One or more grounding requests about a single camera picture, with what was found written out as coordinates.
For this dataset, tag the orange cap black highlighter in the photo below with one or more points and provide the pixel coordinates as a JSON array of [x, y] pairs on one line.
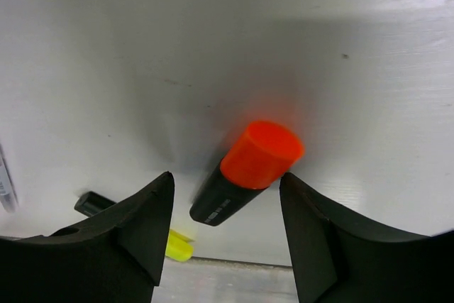
[[264, 151]]

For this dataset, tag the clear grey pen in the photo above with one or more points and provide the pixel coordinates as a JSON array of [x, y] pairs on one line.
[[9, 199]]

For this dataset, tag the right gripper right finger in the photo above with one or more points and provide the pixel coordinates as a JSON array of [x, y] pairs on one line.
[[339, 255]]

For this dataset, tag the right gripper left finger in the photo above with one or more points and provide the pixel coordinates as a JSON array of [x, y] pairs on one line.
[[116, 255]]

